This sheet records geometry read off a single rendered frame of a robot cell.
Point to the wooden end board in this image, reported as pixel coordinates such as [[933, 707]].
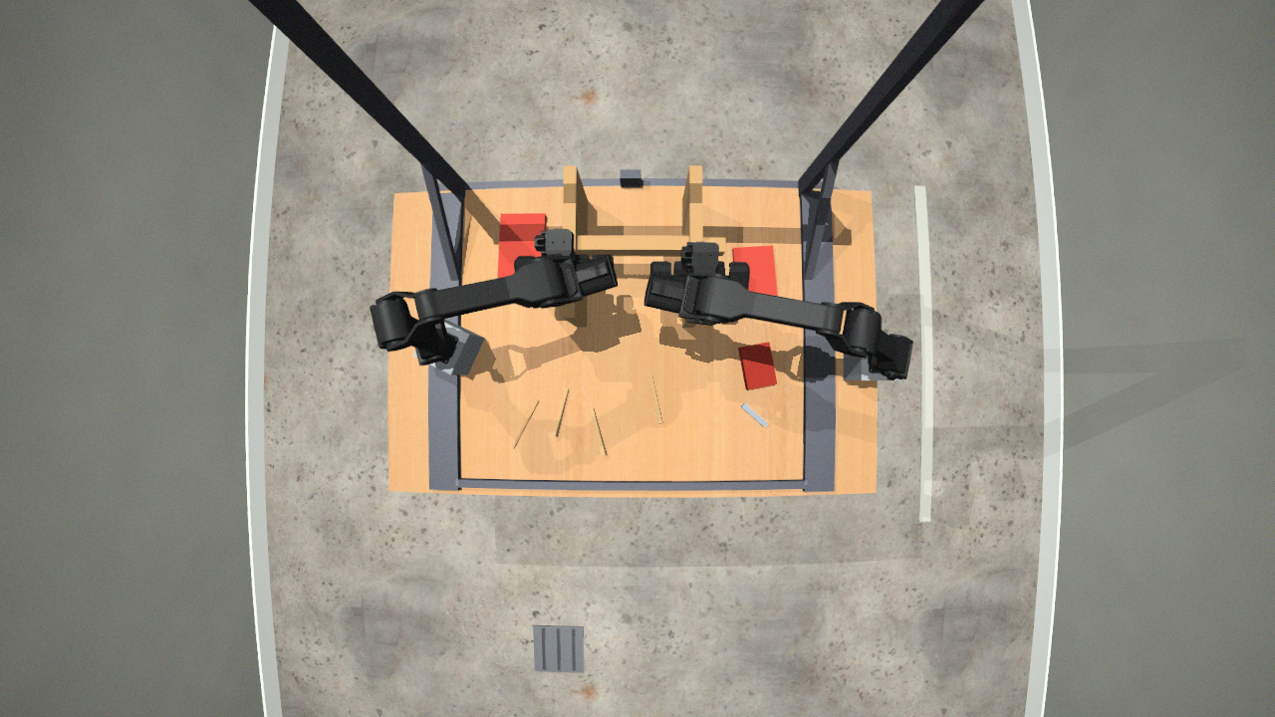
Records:
[[692, 211], [575, 218]]

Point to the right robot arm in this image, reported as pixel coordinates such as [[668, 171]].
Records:
[[534, 285]]

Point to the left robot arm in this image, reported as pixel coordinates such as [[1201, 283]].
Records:
[[721, 300]]

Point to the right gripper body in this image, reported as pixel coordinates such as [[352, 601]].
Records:
[[521, 260]]

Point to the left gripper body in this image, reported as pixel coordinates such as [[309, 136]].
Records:
[[738, 271]]

